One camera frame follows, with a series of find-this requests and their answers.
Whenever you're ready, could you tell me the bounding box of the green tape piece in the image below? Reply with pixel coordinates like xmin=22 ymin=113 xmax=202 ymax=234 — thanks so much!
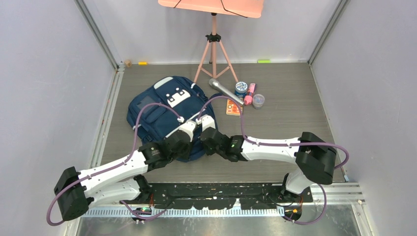
xmin=257 ymin=59 xmax=271 ymax=63

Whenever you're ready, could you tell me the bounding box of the blue patterned round tin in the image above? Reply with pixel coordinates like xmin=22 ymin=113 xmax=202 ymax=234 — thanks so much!
xmin=234 ymin=81 xmax=248 ymax=98

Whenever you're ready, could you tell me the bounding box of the orange calculator toy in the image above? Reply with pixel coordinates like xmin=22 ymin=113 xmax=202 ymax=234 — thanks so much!
xmin=226 ymin=99 xmax=243 ymax=116

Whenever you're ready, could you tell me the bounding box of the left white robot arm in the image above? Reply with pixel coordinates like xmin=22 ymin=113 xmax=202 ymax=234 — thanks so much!
xmin=51 ymin=129 xmax=193 ymax=221

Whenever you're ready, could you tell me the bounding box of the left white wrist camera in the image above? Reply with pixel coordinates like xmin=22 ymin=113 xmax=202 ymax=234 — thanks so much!
xmin=177 ymin=117 xmax=197 ymax=142

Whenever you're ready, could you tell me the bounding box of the pink music stand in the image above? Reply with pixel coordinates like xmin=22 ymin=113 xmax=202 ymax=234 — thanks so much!
xmin=158 ymin=0 xmax=264 ymax=83

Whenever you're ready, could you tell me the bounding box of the silver microphone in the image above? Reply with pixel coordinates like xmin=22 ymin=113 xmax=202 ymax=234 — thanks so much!
xmin=208 ymin=78 xmax=244 ymax=106

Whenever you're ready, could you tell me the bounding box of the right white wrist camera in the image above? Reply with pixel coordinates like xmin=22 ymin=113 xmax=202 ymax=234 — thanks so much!
xmin=196 ymin=115 xmax=216 ymax=131

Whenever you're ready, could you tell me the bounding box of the pink highlighter marker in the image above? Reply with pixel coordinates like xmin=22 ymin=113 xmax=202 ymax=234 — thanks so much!
xmin=243 ymin=83 xmax=257 ymax=105

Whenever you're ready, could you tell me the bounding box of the clear small round container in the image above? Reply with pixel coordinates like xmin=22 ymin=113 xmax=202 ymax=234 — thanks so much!
xmin=252 ymin=94 xmax=265 ymax=109

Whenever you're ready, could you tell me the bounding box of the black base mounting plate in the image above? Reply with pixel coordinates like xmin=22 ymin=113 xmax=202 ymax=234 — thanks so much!
xmin=128 ymin=182 xmax=313 ymax=210

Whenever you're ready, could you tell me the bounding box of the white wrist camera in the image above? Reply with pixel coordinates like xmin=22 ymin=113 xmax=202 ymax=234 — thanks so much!
xmin=196 ymin=115 xmax=216 ymax=131
xmin=177 ymin=117 xmax=197 ymax=142

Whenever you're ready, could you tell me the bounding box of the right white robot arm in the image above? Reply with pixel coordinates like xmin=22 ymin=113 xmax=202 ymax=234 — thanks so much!
xmin=200 ymin=127 xmax=336 ymax=202

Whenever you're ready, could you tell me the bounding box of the navy blue student backpack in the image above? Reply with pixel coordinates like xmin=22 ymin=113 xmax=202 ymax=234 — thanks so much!
xmin=126 ymin=76 xmax=215 ymax=162

